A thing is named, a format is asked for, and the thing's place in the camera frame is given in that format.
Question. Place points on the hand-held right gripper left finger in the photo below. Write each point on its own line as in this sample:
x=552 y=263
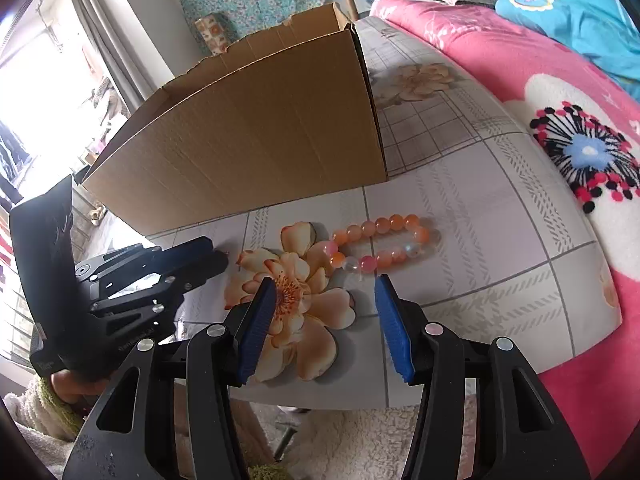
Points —
x=257 y=330

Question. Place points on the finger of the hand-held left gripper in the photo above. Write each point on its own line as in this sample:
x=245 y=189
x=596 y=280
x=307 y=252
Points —
x=190 y=255
x=150 y=300

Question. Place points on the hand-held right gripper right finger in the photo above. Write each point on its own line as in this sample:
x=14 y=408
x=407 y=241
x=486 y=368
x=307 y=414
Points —
x=392 y=330

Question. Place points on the brown cardboard box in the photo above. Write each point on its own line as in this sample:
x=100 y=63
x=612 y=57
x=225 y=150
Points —
x=250 y=135

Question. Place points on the person's left forearm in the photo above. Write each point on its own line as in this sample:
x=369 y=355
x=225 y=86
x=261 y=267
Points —
x=35 y=410

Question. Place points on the person's left hand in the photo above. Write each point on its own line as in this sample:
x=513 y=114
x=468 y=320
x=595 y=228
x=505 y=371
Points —
x=70 y=385

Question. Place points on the metal bolt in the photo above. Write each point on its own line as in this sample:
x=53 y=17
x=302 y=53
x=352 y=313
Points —
x=285 y=440

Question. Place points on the orange flower patterned box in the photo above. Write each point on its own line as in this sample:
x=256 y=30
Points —
x=215 y=32

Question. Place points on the grey curtain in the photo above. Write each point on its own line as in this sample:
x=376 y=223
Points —
x=115 y=25

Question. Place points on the pink floral blanket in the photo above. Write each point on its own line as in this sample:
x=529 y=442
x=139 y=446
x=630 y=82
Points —
x=500 y=60

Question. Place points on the blue printed blanket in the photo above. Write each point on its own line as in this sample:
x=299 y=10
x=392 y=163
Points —
x=575 y=20

